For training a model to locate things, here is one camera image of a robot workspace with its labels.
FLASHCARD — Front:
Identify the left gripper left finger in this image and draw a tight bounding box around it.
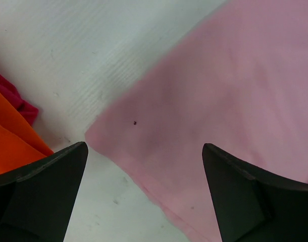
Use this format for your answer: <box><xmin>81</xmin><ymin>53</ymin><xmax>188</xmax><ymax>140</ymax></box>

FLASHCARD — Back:
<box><xmin>0</xmin><ymin>142</ymin><xmax>88</xmax><ymax>241</ymax></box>

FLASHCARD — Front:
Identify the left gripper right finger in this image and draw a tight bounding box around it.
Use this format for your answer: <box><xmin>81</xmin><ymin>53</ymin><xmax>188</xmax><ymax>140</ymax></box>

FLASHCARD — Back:
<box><xmin>202</xmin><ymin>144</ymin><xmax>308</xmax><ymax>242</ymax></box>

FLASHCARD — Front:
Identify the pink t shirt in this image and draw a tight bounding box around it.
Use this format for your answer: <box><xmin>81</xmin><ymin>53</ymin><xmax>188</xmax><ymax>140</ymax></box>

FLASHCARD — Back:
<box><xmin>85</xmin><ymin>1</ymin><xmax>308</xmax><ymax>241</ymax></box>

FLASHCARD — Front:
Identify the folded orange t shirt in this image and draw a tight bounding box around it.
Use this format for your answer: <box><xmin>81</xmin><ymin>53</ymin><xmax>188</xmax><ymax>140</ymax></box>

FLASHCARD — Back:
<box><xmin>0</xmin><ymin>93</ymin><xmax>54</xmax><ymax>174</ymax></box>

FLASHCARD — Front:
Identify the folded magenta t shirt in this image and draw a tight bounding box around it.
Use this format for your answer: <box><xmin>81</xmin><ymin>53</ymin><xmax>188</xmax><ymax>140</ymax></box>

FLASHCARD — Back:
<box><xmin>0</xmin><ymin>75</ymin><xmax>39</xmax><ymax>126</ymax></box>

